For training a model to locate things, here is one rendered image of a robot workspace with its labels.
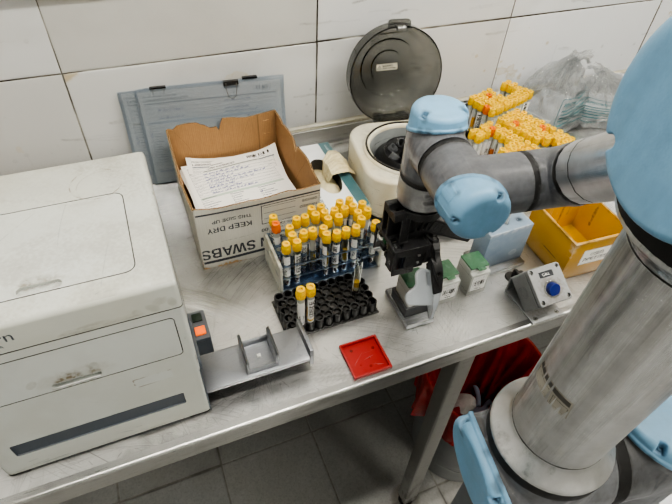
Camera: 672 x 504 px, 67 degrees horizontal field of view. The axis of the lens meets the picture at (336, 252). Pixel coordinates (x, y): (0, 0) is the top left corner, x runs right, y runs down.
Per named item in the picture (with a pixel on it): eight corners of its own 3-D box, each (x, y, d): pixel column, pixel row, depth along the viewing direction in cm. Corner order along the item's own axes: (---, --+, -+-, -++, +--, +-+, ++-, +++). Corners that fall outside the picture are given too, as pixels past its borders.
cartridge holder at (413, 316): (406, 330, 91) (409, 318, 88) (384, 293, 96) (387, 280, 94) (433, 322, 92) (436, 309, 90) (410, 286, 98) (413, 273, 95)
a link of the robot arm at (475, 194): (551, 184, 56) (506, 130, 64) (456, 196, 54) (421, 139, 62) (530, 236, 62) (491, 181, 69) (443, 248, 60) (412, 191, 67)
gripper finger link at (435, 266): (422, 290, 84) (414, 239, 82) (431, 288, 85) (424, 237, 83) (436, 296, 80) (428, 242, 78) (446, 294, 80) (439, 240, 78)
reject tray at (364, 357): (354, 381, 83) (355, 378, 82) (338, 348, 87) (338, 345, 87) (392, 368, 85) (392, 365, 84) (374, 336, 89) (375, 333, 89)
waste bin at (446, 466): (425, 518, 151) (457, 453, 119) (372, 410, 174) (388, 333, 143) (530, 471, 162) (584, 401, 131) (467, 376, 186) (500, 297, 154)
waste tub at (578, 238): (557, 282, 101) (576, 245, 93) (519, 237, 109) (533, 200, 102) (612, 267, 104) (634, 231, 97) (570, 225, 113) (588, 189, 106)
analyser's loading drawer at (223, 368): (184, 406, 76) (178, 388, 73) (176, 370, 81) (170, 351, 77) (313, 364, 83) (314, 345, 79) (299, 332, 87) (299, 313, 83)
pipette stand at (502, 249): (482, 278, 100) (496, 241, 93) (462, 255, 105) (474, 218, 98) (523, 265, 103) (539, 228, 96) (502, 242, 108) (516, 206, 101)
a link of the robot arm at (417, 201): (436, 156, 76) (465, 189, 70) (430, 181, 79) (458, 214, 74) (390, 165, 74) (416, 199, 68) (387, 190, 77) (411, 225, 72)
